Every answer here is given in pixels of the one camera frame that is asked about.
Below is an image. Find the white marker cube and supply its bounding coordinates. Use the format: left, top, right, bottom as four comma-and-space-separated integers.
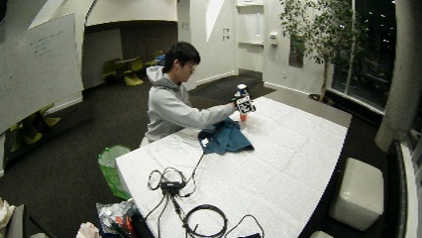
235, 95, 258, 115

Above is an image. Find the teal cloth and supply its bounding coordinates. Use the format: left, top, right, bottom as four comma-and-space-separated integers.
198, 117, 256, 156

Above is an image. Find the the person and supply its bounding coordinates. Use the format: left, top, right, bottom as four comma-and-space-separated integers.
140, 41, 239, 148

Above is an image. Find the yellow-green chair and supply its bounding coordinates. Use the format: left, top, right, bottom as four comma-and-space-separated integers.
102, 58, 123, 84
122, 56, 146, 87
9, 103, 63, 153

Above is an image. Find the indoor tree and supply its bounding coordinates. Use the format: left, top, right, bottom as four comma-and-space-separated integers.
279, 0, 369, 104

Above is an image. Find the green trash bin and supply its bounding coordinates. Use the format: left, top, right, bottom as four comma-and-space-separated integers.
96, 144, 134, 201

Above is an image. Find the white cube stool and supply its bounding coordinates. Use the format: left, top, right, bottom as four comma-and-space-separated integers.
329, 157, 385, 232

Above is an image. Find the crumpled plastic bag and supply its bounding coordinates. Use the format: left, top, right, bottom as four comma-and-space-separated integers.
95, 200, 142, 236

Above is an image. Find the whiteboard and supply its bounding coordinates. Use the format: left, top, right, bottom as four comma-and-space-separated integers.
0, 12, 84, 135

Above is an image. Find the thin black cable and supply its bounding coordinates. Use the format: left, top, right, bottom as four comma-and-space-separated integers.
190, 152, 210, 186

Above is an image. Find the black hub with cables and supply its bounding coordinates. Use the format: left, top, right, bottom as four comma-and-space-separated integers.
147, 167, 199, 198

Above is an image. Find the coiled black cable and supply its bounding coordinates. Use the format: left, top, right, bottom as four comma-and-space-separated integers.
183, 204, 230, 238

